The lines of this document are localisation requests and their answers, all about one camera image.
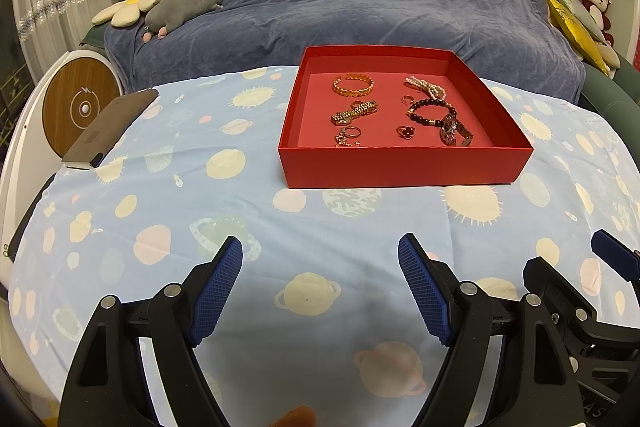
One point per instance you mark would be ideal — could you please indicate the silver grey pillow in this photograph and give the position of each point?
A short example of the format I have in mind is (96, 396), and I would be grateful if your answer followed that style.
(575, 7)

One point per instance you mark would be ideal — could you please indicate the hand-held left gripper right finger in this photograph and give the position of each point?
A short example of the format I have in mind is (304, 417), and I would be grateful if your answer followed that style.
(422, 287)

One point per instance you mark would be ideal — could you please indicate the brown flat pad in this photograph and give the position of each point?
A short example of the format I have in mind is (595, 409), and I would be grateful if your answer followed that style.
(115, 127)

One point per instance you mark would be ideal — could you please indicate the gold watch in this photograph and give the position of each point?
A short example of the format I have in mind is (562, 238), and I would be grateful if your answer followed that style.
(352, 112)

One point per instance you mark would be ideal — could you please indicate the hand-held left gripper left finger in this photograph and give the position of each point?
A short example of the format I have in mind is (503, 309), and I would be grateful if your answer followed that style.
(220, 287)

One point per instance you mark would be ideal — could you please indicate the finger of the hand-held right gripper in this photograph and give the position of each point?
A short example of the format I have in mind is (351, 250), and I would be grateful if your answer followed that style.
(612, 249)
(555, 287)

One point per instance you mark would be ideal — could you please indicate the white device with wooden disc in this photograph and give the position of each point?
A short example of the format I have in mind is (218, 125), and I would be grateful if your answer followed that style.
(70, 107)

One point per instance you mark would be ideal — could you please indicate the red cardboard box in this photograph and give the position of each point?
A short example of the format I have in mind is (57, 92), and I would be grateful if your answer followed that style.
(400, 167)

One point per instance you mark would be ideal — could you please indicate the planet print tablecloth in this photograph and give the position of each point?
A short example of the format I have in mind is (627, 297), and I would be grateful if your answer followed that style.
(200, 187)

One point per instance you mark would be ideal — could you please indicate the orange-brown blurry object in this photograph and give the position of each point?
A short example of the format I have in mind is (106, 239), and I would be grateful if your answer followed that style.
(295, 418)

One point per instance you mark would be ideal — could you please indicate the gold pillow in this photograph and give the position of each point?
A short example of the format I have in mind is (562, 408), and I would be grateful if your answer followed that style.
(570, 27)

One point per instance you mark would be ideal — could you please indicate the silver watch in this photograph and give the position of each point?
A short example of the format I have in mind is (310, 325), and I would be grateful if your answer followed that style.
(452, 134)

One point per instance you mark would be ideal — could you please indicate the green sofa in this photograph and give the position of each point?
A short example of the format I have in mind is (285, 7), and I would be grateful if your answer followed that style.
(610, 97)

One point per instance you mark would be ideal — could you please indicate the cream plush pillow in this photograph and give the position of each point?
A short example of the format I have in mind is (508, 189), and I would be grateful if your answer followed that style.
(607, 54)

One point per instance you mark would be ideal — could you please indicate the flower shaped pillow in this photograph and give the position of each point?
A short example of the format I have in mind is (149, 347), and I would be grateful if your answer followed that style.
(130, 7)

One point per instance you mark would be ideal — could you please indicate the grey plush animal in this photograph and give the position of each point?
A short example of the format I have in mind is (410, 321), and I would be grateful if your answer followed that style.
(185, 4)

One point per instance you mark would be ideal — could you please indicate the gold hoop earring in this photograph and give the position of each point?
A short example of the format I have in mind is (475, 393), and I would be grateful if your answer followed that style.
(407, 97)

